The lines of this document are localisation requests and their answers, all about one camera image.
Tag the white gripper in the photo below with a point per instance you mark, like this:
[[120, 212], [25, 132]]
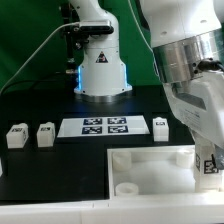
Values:
[[199, 104]]

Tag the white square tabletop part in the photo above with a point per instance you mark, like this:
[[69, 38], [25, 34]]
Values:
[[145, 171]]

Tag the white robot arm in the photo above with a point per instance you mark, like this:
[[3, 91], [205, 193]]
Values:
[[188, 51]]

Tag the white sheet with markers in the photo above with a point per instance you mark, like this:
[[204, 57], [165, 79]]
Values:
[[103, 126]]

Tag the black camera on stand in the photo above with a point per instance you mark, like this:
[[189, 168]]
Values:
[[77, 37]]

